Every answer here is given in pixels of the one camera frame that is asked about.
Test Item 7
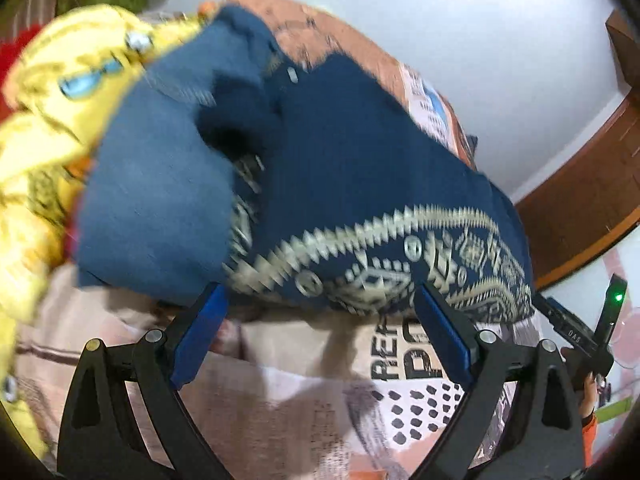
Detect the navy patterned hooded sweater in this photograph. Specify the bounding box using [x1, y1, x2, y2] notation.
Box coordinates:
[198, 6, 534, 323]

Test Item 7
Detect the orange sleeve forearm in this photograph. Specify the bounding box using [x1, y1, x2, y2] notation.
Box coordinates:
[582, 412, 598, 467]

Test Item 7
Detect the right hand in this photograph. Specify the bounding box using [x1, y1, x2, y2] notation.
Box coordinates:
[561, 347, 598, 424]

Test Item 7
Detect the wooden door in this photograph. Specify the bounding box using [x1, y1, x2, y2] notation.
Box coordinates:
[516, 10, 639, 288]

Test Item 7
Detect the printed orange bedspread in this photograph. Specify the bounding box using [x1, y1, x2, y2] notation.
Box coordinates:
[14, 0, 547, 480]

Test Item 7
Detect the blue denim garment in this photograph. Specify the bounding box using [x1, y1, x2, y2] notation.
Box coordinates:
[74, 4, 279, 306]

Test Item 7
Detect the yellow cartoon garment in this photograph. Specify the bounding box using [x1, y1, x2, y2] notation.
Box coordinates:
[1, 4, 202, 458]

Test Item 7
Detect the red garment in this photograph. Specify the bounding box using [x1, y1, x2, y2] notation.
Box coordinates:
[0, 27, 44, 122]

